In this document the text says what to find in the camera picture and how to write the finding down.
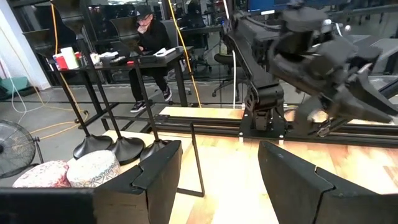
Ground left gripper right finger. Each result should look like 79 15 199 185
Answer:
257 140 398 224

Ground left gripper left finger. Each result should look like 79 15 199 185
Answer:
93 139 183 224

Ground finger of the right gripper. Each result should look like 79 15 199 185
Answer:
334 67 398 124
310 116 354 138

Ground grey patterned round tin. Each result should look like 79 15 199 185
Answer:
66 149 121 189

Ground pink patterned round tin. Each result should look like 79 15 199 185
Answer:
12 160 71 189

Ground wooden shelf riser black legs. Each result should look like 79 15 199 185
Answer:
67 123 206 197

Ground blue computer monitor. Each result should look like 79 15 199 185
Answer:
247 0 276 16

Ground black office chair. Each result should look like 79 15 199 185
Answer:
213 52 246 100

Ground black office desk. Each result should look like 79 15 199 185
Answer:
46 46 193 131

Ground black floor fan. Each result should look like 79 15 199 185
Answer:
0 119 41 180

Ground person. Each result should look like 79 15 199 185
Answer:
127 4 174 113

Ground white cup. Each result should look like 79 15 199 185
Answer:
60 46 80 70

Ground red cup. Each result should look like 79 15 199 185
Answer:
55 54 69 71

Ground teal object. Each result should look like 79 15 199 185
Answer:
0 76 30 97

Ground white cable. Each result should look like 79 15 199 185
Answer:
231 49 238 110

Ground black aluminium frame rails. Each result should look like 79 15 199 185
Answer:
102 113 398 149

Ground yellow floor cable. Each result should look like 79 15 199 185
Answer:
29 0 90 141

